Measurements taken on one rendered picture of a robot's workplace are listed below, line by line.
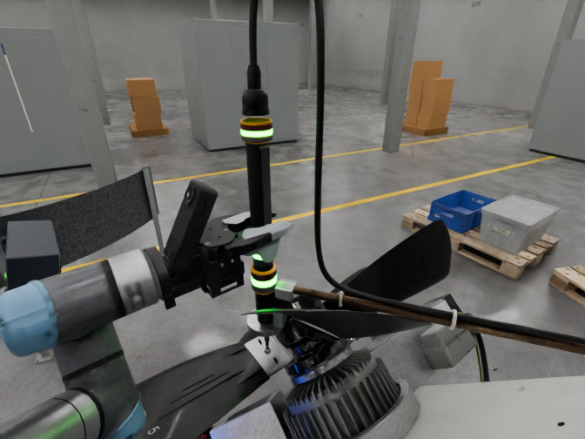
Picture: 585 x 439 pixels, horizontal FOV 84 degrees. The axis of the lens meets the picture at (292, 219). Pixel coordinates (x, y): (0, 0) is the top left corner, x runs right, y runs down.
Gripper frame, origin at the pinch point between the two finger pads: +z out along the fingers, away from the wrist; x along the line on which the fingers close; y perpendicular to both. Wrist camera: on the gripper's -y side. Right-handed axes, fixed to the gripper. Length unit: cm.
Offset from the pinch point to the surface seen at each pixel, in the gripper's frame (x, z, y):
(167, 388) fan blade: -4.1, -21.5, 28.3
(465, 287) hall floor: -47, 215, 150
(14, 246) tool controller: -64, -41, 21
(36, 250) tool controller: -61, -36, 22
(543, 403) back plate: 37.2, 16.5, 18.1
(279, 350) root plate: 1.1, -1.2, 28.5
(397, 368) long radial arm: 14.4, 19.8, 36.4
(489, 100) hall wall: -533, 1311, 143
